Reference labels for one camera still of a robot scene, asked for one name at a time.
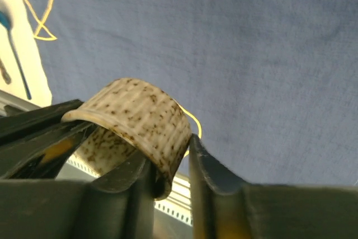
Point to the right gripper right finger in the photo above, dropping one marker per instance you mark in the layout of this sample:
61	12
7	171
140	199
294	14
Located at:
226	206

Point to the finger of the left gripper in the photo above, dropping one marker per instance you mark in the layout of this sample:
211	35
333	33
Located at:
22	124
42	154

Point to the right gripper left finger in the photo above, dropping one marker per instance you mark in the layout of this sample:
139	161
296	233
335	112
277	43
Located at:
119	204

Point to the blue embroidered cloth placemat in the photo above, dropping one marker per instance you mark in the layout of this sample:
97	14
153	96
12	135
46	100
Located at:
272	82

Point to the pink metallic fork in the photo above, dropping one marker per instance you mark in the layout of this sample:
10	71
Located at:
6	77

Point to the aluminium mounting rail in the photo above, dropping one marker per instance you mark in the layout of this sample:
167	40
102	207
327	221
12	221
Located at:
14	104

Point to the speckled ceramic cup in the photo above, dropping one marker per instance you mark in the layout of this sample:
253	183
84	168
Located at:
133	116

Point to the blue metallic spoon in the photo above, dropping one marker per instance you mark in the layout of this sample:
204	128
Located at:
7	24

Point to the perforated cable duct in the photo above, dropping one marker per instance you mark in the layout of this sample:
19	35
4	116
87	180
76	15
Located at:
177	204

